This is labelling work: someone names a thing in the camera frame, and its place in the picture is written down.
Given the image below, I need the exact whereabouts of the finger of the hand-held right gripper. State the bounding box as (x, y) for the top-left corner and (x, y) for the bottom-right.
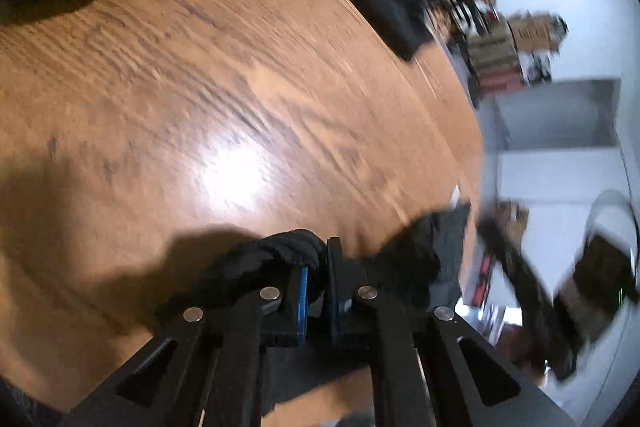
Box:
(477, 217), (578, 383)

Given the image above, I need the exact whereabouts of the black wheeled cart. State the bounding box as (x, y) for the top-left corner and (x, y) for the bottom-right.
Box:
(425, 0), (516, 38)

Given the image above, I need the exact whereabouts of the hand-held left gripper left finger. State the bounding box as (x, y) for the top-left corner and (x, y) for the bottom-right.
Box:
(60, 264), (311, 427)

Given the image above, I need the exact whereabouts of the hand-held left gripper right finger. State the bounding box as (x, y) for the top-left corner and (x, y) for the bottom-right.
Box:
(325, 237), (576, 427)

